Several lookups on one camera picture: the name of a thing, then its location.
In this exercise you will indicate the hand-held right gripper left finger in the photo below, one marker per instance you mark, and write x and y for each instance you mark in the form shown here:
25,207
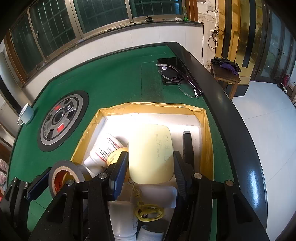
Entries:
119,176

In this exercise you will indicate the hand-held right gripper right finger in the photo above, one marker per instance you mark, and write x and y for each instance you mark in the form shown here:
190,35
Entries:
180,176

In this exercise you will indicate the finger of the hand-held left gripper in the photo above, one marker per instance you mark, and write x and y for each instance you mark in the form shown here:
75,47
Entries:
34,187

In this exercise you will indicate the white rectangular plastic box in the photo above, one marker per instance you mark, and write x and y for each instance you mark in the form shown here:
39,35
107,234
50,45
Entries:
161,194

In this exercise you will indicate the pale yellow plastic box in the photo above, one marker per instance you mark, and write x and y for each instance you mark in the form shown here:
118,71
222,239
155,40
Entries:
150,155

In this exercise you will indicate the black tape roll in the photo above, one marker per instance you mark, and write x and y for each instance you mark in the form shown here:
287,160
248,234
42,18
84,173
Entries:
78,171

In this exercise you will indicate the white foam tray yellow tape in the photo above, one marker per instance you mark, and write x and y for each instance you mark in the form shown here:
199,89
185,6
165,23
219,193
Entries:
150,118

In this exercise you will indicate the round table control panel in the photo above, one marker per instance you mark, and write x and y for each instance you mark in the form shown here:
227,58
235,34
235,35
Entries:
62,120

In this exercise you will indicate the white mug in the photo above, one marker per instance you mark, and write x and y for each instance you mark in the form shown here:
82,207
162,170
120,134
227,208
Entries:
26,114

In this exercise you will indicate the wooden stool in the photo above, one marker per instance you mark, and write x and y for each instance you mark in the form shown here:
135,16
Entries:
227,78

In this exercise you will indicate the pink bag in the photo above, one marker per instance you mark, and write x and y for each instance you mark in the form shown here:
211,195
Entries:
286,82

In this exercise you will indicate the small black windowsill object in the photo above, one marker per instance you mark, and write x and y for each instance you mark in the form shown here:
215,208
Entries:
148,19

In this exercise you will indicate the glass door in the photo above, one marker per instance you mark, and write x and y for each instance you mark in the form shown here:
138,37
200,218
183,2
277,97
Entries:
277,46

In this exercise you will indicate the barred window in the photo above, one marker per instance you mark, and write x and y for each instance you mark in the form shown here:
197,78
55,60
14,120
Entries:
57,25

